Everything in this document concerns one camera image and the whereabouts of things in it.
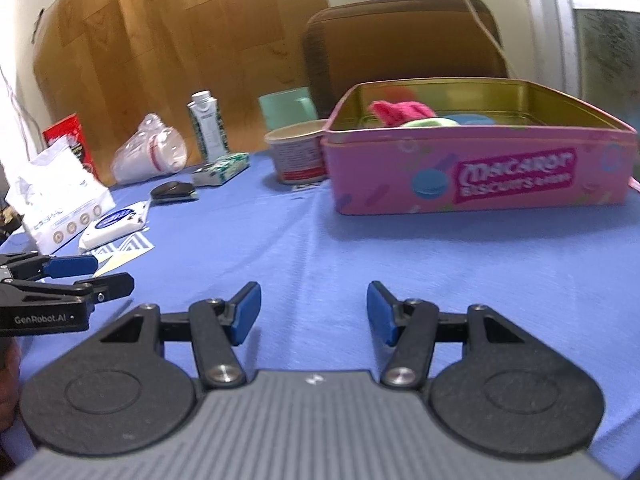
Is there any brown chair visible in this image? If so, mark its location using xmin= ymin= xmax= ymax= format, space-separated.
xmin=299 ymin=0 xmax=511 ymax=122

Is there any white cable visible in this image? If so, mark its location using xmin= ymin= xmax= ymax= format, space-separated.
xmin=429 ymin=0 xmax=516 ymax=81

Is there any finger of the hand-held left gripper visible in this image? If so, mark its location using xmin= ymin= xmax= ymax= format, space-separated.
xmin=0 ymin=253 xmax=100 ymax=282
xmin=0 ymin=272 xmax=136 ymax=307

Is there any blue tablecloth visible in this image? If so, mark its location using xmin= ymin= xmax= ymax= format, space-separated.
xmin=0 ymin=147 xmax=640 ymax=467

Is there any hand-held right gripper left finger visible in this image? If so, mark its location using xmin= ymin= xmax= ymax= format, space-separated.
xmin=99 ymin=281 xmax=263 ymax=389

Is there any grey white drink carton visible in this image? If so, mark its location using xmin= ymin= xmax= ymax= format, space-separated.
xmin=187 ymin=90 xmax=231 ymax=164

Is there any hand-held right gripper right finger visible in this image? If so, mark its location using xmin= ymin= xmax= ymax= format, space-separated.
xmin=366 ymin=281 xmax=552 ymax=389

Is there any mint green cup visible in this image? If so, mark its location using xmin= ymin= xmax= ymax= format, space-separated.
xmin=258 ymin=87 xmax=319 ymax=134

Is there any crumpled clear plastic bottle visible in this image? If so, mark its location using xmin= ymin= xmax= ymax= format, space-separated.
xmin=110 ymin=113 xmax=189 ymax=185

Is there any pink cloth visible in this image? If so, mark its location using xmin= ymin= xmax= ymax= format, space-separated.
xmin=368 ymin=99 xmax=437 ymax=127

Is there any white plastic bag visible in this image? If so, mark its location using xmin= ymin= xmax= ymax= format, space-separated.
xmin=4 ymin=137 xmax=116 ymax=256

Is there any blue yellow patterned card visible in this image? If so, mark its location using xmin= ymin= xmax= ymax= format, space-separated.
xmin=77 ymin=232 xmax=156 ymax=279

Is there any frosted glass sliding door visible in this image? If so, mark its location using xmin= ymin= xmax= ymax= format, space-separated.
xmin=519 ymin=0 xmax=640 ymax=137

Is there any white wipes packet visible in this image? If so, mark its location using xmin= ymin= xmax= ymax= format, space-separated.
xmin=79 ymin=199 xmax=151 ymax=251

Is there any red box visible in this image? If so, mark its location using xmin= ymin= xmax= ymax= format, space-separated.
xmin=42 ymin=113 xmax=101 ymax=184

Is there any pink biscuit tin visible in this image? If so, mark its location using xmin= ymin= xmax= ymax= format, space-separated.
xmin=320 ymin=77 xmax=639 ymax=216

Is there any person's left hand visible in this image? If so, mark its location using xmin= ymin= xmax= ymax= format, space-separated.
xmin=0 ymin=338 xmax=24 ymax=434

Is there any green white tissue packet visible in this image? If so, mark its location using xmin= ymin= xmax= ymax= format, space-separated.
xmin=192 ymin=152 xmax=251 ymax=187

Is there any black computer mouse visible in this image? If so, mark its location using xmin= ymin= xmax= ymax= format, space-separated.
xmin=149 ymin=180 xmax=199 ymax=205

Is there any wooden board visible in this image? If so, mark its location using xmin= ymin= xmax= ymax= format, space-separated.
xmin=32 ymin=0 xmax=334 ymax=187

